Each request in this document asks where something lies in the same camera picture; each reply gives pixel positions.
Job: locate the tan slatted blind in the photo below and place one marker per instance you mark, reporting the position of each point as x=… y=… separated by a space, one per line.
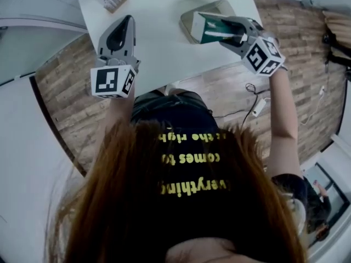
x=337 y=23

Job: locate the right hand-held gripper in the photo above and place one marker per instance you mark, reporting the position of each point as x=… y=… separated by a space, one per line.
x=261 y=56

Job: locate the white power adapter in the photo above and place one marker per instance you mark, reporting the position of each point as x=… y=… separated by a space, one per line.
x=260 y=108

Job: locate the black t-shirt with yellow print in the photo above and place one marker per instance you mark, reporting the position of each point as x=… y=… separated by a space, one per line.
x=192 y=201

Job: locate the person's right hand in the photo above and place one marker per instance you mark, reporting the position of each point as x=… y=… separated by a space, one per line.
x=270 y=37

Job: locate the glass door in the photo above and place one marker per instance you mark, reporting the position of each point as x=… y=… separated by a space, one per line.
x=329 y=190

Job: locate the person's white shoe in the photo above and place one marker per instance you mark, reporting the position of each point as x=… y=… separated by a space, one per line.
x=172 y=88

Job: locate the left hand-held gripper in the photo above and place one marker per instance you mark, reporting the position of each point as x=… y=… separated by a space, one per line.
x=109 y=82

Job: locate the green packet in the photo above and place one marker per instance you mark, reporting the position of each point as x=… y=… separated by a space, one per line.
x=209 y=34

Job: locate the person's dark shorts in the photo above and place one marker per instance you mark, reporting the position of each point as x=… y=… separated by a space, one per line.
x=170 y=105

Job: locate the person's left forearm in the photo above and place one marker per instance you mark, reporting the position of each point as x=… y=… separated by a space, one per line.
x=119 y=109

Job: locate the person's right forearm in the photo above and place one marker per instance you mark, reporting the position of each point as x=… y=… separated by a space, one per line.
x=283 y=119

